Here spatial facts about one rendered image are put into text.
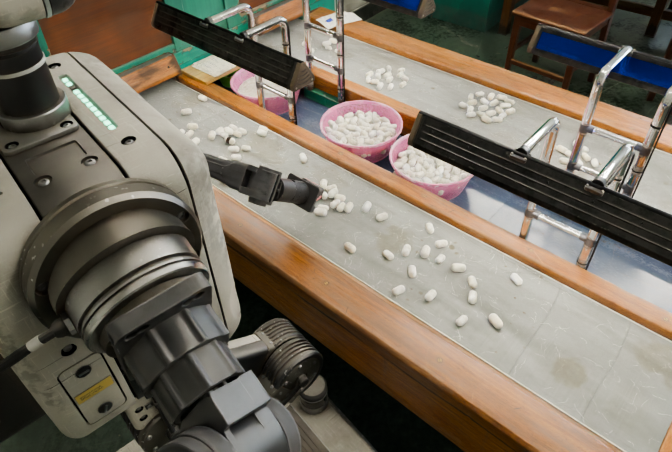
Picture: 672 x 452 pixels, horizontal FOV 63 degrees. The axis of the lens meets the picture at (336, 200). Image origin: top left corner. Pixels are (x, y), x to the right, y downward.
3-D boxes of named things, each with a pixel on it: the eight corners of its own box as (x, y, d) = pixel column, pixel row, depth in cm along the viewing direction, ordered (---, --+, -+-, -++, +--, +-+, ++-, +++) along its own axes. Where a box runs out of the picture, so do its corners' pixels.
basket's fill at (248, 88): (268, 123, 194) (266, 110, 190) (226, 102, 205) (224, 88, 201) (312, 97, 206) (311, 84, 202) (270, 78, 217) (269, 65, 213)
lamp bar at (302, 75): (294, 93, 140) (292, 67, 135) (151, 27, 171) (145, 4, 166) (315, 81, 144) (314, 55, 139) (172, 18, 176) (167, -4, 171)
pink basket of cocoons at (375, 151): (388, 178, 171) (389, 153, 165) (308, 161, 178) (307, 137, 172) (410, 131, 189) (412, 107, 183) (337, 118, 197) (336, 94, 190)
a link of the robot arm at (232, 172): (87, 148, 125) (103, 103, 125) (101, 151, 131) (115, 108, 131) (262, 210, 120) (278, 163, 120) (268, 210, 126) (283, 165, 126)
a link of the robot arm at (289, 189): (277, 203, 126) (284, 179, 125) (255, 195, 129) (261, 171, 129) (294, 205, 131) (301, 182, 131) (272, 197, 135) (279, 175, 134)
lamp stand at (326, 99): (344, 115, 198) (341, -9, 168) (303, 96, 208) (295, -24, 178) (376, 93, 208) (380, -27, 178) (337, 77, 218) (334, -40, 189)
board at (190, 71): (206, 85, 198) (205, 82, 197) (181, 72, 206) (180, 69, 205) (272, 52, 216) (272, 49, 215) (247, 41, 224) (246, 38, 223)
